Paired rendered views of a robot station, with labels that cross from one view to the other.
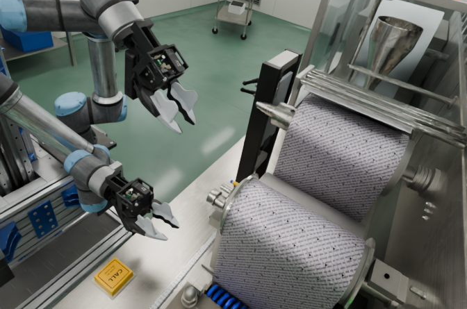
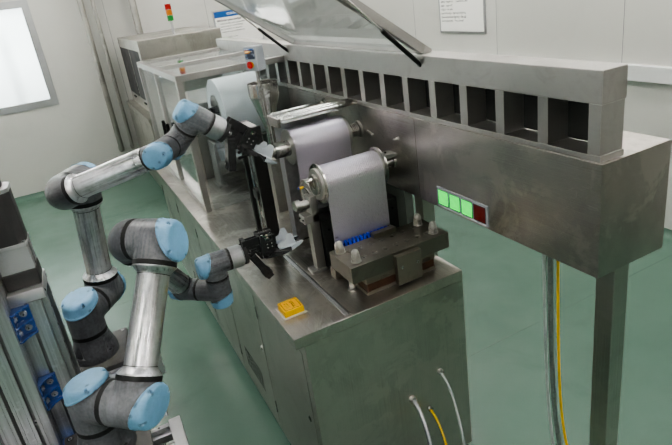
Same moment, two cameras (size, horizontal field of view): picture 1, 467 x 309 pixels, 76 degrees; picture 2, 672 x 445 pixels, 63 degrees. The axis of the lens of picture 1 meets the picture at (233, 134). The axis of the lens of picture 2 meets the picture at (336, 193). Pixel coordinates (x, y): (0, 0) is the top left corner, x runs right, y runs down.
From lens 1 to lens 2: 1.58 m
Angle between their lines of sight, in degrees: 47
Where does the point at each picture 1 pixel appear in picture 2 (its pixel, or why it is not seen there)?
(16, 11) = (168, 150)
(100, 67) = (100, 236)
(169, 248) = (288, 286)
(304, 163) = (312, 159)
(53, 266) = not seen: outside the picture
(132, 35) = (230, 126)
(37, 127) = not seen: hidden behind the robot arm
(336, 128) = (313, 129)
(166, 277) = (309, 289)
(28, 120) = not seen: hidden behind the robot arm
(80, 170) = (218, 259)
